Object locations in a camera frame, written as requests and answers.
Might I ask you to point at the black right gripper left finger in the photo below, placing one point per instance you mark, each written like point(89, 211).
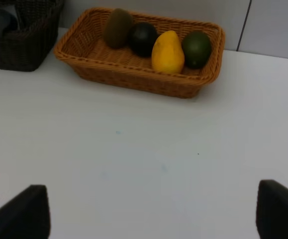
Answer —
point(27, 215)

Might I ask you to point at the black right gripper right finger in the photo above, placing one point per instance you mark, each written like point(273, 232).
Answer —
point(272, 210)

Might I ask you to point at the green lime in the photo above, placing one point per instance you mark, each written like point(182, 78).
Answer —
point(197, 49)

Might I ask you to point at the yellow mango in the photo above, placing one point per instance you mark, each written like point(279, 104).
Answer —
point(167, 54)

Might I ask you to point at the brown kiwi fruit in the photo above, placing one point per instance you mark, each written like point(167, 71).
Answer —
point(117, 28)

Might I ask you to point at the dark mangosteen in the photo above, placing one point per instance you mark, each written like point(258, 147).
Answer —
point(142, 38)

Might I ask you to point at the dark brown wicker basket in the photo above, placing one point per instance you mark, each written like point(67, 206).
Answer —
point(25, 49)

